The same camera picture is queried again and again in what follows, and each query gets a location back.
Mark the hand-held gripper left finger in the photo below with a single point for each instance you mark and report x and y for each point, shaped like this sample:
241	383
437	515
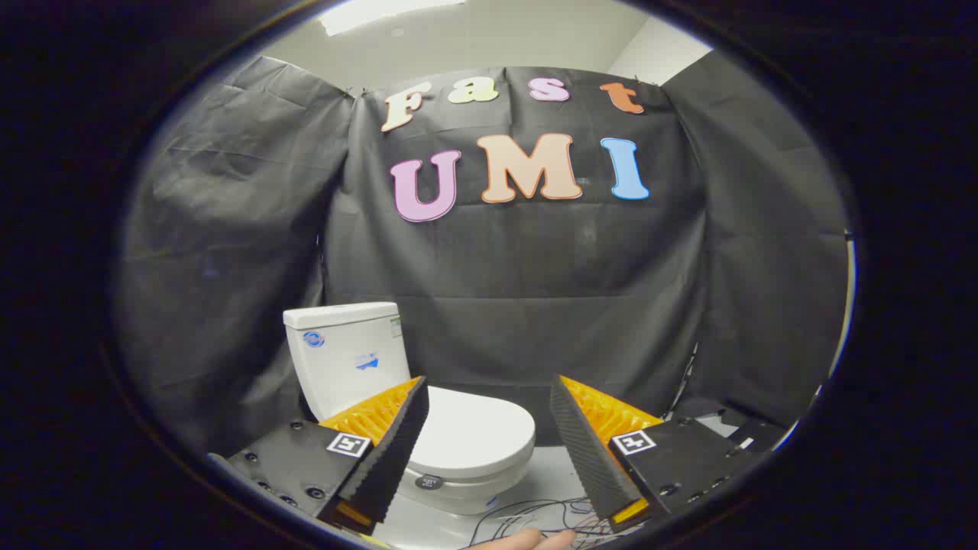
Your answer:
397	443

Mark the white toilet lid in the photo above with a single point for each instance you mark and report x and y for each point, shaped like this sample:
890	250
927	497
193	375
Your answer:
474	431

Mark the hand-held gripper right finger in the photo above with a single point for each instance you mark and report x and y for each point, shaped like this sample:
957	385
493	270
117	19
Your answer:
581	451

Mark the black backdrop cloth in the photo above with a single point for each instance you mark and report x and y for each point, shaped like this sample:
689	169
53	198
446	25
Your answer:
535	267

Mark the black flat box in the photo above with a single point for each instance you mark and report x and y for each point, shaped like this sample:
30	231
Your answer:
752	431

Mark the white toilet tank cover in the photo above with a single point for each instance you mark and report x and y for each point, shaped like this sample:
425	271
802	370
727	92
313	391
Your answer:
340	315

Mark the white toilet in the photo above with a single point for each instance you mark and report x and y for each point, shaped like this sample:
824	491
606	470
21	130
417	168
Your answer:
344	370

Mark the ceiling light panel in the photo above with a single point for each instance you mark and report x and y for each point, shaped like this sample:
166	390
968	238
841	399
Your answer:
367	15

